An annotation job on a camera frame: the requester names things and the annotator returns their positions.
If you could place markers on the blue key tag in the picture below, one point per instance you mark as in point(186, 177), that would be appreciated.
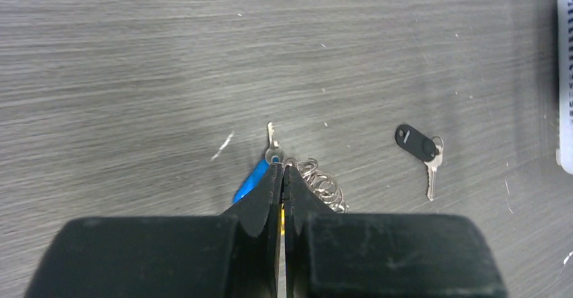
point(251, 181)

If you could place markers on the white plastic basket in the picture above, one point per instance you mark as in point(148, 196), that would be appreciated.
point(564, 46)

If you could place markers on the black key fob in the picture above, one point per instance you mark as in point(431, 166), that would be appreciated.
point(415, 143)

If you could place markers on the metal spring coil keyring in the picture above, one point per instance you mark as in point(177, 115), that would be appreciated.
point(323, 185)

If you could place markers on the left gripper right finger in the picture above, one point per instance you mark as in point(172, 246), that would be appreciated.
point(382, 255)

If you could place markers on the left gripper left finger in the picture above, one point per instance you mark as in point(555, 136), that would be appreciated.
point(233, 254)

